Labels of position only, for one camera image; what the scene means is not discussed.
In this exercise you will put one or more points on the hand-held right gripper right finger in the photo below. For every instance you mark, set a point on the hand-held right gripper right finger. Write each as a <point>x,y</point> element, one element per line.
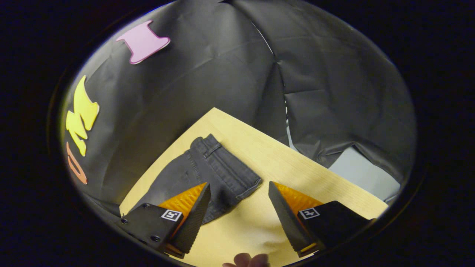
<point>285,215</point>

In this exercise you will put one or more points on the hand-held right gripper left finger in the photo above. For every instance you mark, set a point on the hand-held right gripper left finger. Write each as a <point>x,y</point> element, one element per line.
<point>195,218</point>

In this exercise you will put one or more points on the dark grey jeans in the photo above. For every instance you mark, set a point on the dark grey jeans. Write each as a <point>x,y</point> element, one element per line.
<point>219,170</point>

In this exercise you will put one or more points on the black backdrop cloth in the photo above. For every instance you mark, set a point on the black backdrop cloth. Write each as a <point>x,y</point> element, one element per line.
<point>222,74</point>

